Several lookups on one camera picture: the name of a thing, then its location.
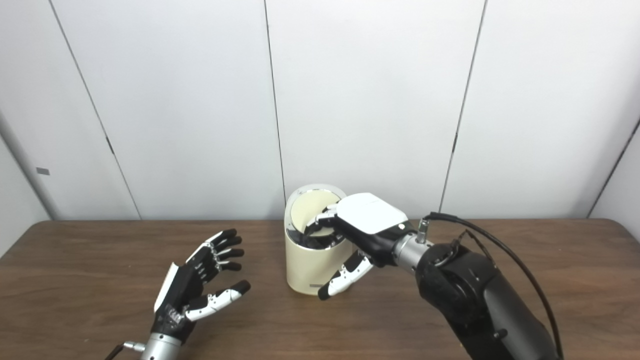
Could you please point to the round cream bin lid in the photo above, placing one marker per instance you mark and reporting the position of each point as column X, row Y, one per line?
column 307, row 210

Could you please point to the black white robot left hand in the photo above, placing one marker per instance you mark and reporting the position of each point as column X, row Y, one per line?
column 180, row 295

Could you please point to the small grey wall tag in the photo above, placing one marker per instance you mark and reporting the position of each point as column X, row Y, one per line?
column 43, row 171

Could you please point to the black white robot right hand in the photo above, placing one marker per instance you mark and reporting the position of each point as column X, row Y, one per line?
column 370, row 215

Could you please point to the cream-colored bin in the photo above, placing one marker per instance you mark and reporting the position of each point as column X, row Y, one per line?
column 307, row 267

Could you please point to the black silver robot left arm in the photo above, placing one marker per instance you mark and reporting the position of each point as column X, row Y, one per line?
column 160, row 347

